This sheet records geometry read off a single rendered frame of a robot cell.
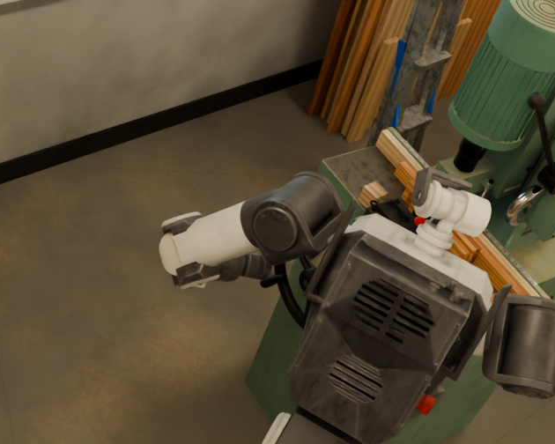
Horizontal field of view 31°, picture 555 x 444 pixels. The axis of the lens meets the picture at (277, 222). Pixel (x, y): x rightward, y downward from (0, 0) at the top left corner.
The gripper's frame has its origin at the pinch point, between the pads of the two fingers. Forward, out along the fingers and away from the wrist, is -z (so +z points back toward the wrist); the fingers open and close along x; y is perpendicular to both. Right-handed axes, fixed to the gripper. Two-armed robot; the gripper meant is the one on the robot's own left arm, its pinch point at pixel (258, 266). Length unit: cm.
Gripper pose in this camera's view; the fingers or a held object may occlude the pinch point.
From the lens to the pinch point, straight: 229.3
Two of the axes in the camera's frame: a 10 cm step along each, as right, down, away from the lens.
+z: -5.7, -1.3, -8.1
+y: 1.7, -9.8, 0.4
